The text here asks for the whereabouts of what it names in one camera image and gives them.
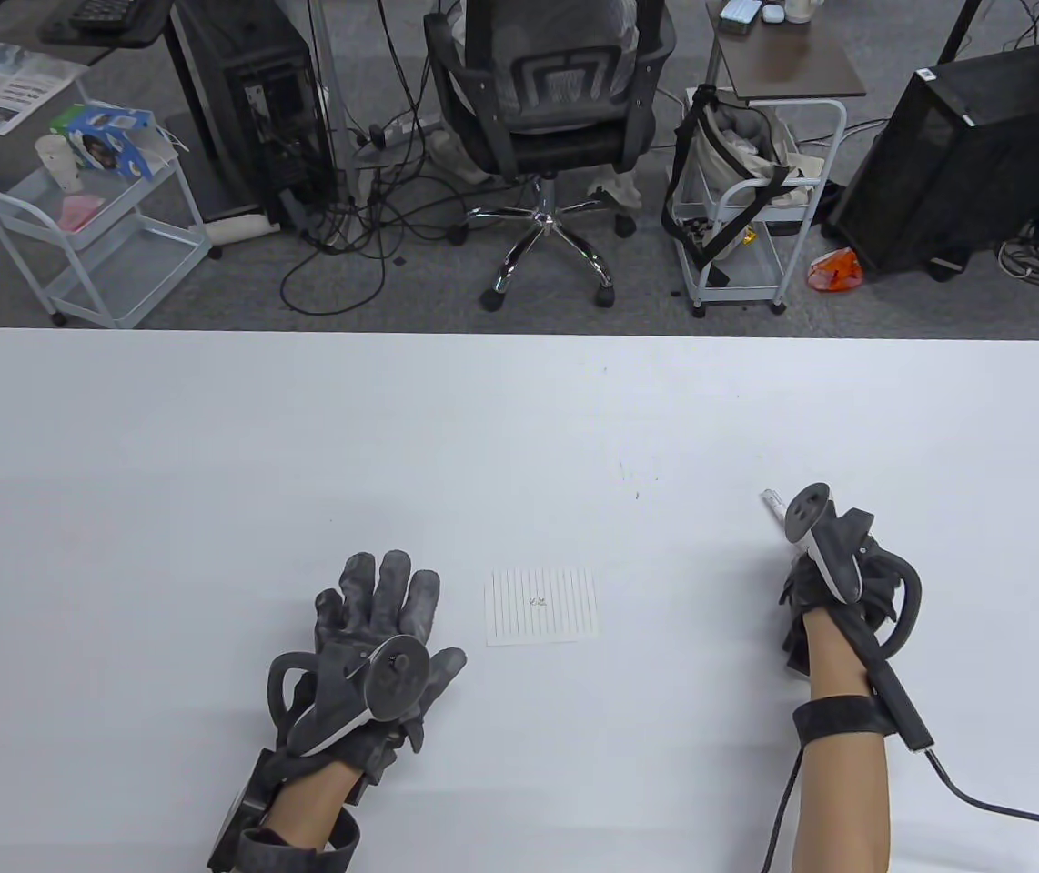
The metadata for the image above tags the white power strip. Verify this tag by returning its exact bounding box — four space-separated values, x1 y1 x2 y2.
348 111 449 151

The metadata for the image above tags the tangle of black cables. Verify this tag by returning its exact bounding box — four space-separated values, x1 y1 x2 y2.
278 0 539 317

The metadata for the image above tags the black mesh computer tower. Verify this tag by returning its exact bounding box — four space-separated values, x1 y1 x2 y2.
824 38 1039 283

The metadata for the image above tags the white paper cup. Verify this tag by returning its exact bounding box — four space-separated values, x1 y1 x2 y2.
35 135 85 194

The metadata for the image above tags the person's right hand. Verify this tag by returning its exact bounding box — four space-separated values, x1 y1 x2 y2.
779 509 907 678

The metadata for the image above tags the white narrow cart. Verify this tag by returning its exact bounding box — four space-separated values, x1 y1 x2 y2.
671 88 848 319

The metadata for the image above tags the black wrist camera with strap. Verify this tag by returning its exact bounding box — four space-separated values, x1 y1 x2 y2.
792 600 935 753
207 748 362 873

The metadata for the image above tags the white lined paper with text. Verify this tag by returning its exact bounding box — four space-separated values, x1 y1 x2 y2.
484 567 601 647

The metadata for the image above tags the person's left hand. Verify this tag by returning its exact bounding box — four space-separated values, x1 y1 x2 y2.
281 549 468 801

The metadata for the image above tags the brown side table top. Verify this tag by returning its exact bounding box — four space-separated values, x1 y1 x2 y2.
706 0 868 101

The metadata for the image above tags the black open computer tower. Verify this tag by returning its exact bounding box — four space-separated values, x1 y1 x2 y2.
169 0 338 230

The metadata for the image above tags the thick black cable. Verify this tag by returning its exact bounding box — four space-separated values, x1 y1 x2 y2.
924 746 1039 873

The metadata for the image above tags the black keyboard tray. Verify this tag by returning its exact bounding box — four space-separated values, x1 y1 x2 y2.
37 0 177 48

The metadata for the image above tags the black keyboard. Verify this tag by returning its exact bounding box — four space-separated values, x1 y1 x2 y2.
71 0 136 35

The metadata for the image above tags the beige bag with black strap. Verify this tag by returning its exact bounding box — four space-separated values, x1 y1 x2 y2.
661 85 825 290

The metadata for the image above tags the thin black cable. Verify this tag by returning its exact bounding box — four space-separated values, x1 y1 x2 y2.
761 750 804 873

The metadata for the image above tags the white metal desk leg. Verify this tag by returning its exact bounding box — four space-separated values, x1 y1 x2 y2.
308 0 361 210

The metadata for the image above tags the orange plastic bag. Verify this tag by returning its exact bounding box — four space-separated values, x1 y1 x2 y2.
806 247 864 294

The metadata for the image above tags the grey white hand controller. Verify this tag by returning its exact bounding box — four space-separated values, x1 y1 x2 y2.
783 482 923 660
267 634 432 758

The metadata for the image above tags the pink packet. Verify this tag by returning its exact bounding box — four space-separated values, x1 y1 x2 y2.
58 194 106 234

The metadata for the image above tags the black mesh office chair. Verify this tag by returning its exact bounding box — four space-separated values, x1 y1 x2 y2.
422 0 677 313

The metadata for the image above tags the white three-tier cart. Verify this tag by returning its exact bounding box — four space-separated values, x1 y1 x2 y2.
0 73 213 330

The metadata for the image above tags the person's right forearm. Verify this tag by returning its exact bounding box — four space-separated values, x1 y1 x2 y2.
788 607 892 873

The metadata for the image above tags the blue printed box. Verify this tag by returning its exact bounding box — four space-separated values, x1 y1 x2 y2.
67 103 156 180

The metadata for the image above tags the white paper roll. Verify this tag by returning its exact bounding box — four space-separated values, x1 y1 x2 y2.
204 212 269 245

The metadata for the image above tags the black metal pole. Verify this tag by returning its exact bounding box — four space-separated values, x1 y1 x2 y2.
936 0 984 66

